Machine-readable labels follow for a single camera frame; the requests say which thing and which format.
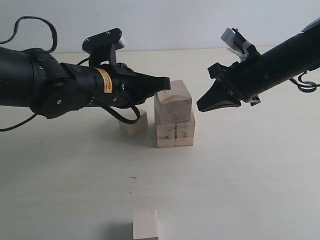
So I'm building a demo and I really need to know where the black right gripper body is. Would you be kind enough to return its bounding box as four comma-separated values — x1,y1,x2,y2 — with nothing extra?
208,53,268,106

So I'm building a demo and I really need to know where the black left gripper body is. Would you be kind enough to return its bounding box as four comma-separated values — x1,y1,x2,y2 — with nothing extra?
87,63,148,109

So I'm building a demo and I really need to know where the medium wooden cube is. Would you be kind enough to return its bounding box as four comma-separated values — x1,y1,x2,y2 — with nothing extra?
154,79,192,125

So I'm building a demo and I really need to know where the smallest wooden cube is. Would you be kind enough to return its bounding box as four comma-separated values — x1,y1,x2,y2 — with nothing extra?
133,210,159,240

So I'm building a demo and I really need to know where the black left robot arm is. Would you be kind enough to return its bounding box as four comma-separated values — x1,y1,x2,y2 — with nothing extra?
0,47,171,119

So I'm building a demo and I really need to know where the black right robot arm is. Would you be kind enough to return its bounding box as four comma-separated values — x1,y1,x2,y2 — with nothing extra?
196,19,320,112

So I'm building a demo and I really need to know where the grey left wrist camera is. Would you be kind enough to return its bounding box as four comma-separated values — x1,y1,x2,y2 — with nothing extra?
82,28,126,67

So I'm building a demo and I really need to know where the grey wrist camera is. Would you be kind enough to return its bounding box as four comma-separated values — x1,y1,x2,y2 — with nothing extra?
82,28,126,67
220,28,258,62

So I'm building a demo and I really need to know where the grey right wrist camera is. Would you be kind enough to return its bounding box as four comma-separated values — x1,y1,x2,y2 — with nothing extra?
220,28,258,62

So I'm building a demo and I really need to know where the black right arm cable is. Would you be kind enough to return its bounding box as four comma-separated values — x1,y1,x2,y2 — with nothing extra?
289,71,320,93

